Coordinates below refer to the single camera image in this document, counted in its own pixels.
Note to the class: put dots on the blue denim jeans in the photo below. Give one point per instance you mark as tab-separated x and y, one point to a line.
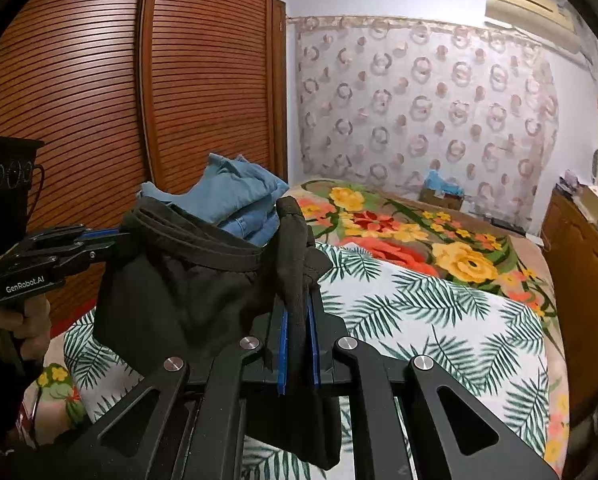
251	227

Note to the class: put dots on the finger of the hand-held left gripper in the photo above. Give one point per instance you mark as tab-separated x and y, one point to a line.
89	252
69	235

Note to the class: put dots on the leaf print bedsheet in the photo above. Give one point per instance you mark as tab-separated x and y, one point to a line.
429	320

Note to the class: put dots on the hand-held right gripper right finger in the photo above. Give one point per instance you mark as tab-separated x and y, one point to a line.
314	340

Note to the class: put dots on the cardboard box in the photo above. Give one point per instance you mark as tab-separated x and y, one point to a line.
441	202

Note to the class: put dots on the black pants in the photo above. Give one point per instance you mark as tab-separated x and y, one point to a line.
179	285

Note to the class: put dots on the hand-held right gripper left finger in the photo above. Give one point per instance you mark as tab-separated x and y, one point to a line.
282	340

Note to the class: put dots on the light washed denim pants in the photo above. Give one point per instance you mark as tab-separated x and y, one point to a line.
229	190

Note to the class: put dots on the circle pattern sheer curtain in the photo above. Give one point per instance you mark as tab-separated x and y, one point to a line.
404	110

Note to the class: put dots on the person's left hand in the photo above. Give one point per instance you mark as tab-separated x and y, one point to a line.
31	330

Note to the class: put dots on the wooden dresser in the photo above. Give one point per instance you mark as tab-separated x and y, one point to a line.
579	260

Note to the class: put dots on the purple box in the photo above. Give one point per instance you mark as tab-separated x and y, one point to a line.
570	182

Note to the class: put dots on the wooden slatted wardrobe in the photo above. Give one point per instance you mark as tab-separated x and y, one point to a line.
104	85

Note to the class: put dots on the wall air conditioner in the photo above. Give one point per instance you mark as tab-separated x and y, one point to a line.
524	2

